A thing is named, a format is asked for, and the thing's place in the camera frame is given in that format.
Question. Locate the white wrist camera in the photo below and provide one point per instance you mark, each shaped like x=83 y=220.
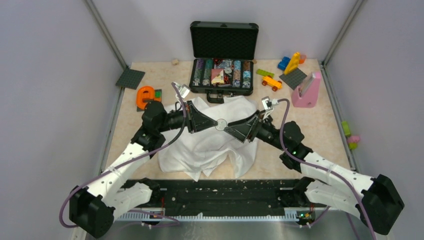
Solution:
x=181 y=91
x=268 y=105

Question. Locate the brown ring brooch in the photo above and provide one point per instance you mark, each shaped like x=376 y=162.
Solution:
x=221 y=124

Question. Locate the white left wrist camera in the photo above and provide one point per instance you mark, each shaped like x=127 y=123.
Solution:
x=181 y=91

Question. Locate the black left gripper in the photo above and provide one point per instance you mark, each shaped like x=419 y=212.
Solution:
x=198 y=121

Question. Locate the orange curved toy block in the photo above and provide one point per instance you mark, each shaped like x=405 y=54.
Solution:
x=145 y=95

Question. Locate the yellow triangular toy block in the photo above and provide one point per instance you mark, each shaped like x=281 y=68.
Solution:
x=293 y=63

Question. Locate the pink phone stand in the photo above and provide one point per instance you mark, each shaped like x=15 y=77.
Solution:
x=306 y=94

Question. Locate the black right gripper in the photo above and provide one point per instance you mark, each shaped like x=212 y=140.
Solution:
x=246 y=129

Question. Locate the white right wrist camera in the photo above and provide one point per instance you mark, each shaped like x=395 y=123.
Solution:
x=268 y=105

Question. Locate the yellow toy car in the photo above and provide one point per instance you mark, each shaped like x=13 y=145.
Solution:
x=274 y=84

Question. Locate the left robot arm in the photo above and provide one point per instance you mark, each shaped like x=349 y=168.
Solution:
x=96 y=205

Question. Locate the blue toy brick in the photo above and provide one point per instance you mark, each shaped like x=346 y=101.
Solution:
x=282 y=65

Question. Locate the dark grey baseplate right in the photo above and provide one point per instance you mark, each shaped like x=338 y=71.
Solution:
x=294 y=78

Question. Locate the dark grey baseplate left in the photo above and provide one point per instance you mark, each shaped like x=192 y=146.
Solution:
x=130 y=79

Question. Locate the white shirt garment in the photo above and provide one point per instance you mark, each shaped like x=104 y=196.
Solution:
x=204 y=151

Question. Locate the green pink toy outside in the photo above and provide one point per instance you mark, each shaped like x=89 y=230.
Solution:
x=352 y=140

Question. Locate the black poker chip case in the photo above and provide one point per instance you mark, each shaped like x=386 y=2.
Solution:
x=223 y=59

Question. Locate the lime green flat brick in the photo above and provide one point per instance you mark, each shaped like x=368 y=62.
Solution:
x=265 y=73

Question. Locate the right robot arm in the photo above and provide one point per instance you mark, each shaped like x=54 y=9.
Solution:
x=373 y=200

